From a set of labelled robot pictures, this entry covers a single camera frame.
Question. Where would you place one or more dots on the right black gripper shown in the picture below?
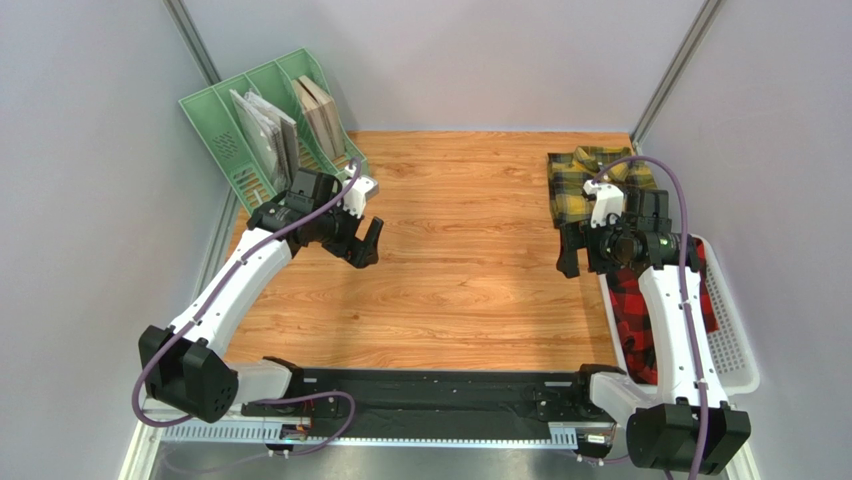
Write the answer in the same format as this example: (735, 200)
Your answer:
(582, 235)

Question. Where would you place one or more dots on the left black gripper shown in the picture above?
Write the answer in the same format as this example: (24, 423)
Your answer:
(360, 254)

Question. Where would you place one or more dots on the red black plaid shirt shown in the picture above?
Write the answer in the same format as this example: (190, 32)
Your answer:
(632, 319)

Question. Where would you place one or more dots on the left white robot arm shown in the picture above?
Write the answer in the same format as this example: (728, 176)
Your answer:
(184, 375)

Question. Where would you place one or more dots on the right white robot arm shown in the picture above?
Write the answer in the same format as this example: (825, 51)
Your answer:
(686, 425)

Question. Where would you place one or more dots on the yellow plaid folded shirt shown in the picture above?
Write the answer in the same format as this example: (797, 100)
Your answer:
(568, 172)

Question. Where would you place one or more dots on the brown books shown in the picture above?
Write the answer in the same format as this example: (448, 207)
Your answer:
(321, 112)

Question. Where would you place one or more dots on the grey spiral notebooks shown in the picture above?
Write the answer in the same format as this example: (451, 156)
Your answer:
(271, 135)

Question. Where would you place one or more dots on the green file organizer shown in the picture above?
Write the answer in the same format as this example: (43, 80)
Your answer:
(213, 115)

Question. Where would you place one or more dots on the white plastic basket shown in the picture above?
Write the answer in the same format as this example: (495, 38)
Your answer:
(731, 352)

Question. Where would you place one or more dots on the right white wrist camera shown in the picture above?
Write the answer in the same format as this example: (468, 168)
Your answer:
(608, 203)

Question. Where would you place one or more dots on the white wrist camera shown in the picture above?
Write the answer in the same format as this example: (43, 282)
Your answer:
(361, 191)
(608, 203)

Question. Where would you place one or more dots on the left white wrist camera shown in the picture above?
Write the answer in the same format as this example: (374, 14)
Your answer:
(361, 191)

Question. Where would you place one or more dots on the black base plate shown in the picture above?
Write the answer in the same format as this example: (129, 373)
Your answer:
(487, 406)

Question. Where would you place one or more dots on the aluminium frame rail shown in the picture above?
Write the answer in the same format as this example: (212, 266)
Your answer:
(290, 436)

